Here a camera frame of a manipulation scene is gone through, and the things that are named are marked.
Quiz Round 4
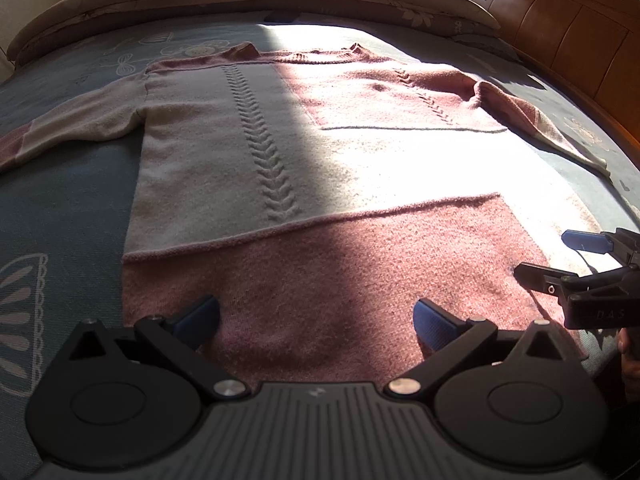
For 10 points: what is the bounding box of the pink and white knit sweater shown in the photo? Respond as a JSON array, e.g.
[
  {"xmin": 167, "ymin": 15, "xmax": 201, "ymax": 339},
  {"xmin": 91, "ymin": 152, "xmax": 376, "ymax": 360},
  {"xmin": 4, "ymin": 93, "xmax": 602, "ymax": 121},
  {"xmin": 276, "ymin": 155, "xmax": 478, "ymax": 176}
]
[{"xmin": 0, "ymin": 41, "xmax": 613, "ymax": 391}]

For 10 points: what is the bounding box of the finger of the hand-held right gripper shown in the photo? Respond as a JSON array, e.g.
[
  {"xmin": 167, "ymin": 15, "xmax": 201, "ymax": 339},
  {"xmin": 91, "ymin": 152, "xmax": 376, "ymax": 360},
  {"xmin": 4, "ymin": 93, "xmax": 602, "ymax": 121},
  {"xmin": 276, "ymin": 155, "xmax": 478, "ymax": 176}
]
[
  {"xmin": 562, "ymin": 228, "xmax": 640, "ymax": 266},
  {"xmin": 514, "ymin": 262, "xmax": 640, "ymax": 331}
]

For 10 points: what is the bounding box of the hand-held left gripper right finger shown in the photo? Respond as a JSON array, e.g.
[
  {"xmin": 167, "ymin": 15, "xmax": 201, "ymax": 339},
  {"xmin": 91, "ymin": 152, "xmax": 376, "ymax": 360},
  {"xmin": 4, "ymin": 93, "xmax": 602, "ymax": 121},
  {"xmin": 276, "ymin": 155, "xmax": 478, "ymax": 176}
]
[{"xmin": 384, "ymin": 297, "xmax": 577, "ymax": 404}]

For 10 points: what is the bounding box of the wooden headboard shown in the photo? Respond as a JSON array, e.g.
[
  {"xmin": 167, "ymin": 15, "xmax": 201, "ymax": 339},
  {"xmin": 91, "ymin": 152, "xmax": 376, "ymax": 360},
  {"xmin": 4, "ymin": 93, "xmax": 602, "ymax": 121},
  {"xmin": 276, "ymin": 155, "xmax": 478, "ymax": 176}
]
[{"xmin": 465, "ymin": 0, "xmax": 640, "ymax": 171}]

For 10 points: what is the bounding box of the small dark flat object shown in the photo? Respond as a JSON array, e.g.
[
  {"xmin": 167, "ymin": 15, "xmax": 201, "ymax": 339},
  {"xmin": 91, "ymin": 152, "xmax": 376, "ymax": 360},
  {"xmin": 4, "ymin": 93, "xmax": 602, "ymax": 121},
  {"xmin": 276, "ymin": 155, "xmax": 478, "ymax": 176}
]
[{"xmin": 263, "ymin": 7, "xmax": 301, "ymax": 24}]

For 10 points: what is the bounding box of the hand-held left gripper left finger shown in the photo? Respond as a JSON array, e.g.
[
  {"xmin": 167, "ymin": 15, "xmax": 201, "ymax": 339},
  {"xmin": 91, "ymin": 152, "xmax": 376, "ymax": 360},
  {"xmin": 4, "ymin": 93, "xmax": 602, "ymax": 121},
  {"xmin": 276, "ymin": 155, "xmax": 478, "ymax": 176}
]
[{"xmin": 67, "ymin": 295, "xmax": 251, "ymax": 403}]

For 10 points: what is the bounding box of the flat grey pillow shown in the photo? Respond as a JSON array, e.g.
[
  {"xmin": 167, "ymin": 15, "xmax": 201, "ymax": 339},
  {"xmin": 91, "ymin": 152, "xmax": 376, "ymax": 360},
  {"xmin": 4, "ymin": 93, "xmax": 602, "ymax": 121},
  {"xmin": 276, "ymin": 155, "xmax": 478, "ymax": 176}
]
[{"xmin": 450, "ymin": 30, "xmax": 521, "ymax": 61}]

